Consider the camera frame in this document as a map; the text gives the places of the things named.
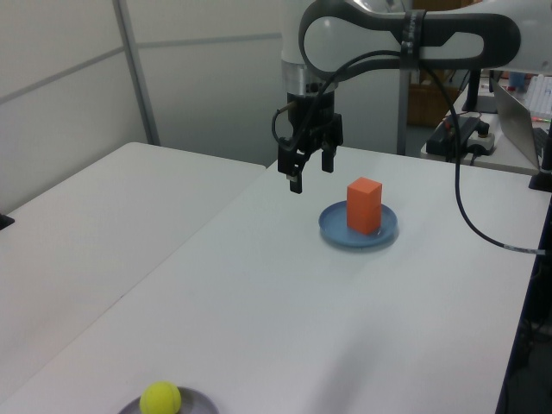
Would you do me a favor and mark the orange foam cube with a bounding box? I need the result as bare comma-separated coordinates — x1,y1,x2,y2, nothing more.
346,202,383,236
346,176,384,209

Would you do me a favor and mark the black power box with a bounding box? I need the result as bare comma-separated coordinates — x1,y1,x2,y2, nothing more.
426,116,480,156

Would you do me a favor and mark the grey laptop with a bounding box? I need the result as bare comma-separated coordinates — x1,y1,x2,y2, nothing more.
491,78,551,172

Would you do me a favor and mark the yellow tennis ball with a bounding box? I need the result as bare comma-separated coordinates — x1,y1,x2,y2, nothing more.
139,379,181,414

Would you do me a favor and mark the blue plastic plate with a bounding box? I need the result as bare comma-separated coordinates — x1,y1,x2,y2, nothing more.
317,200,400,251

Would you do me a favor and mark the white keyboard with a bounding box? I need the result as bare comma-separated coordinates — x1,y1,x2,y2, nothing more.
526,73,552,118

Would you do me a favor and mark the grey cable strap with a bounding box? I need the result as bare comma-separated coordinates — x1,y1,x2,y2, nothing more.
398,10,428,71

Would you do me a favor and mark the long black arm cable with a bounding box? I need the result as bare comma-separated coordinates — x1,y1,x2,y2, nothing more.
297,49,541,256

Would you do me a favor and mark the emergency stop button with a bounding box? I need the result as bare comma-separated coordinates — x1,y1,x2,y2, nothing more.
472,122,497,155

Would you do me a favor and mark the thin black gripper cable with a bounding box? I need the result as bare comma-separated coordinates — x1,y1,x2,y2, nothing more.
270,102,299,150

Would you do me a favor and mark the purple plastic plate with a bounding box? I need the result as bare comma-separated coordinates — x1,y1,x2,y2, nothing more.
118,386,219,414

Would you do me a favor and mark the black monitor stand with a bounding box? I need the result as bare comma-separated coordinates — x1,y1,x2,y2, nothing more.
463,68,500,115

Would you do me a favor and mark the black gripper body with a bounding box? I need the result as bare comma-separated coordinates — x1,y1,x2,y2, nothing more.
286,90,337,141

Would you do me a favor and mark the white background desk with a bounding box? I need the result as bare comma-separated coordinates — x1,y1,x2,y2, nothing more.
420,85,541,176

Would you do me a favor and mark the grey partition post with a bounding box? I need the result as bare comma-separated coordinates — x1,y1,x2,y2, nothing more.
396,68,416,156

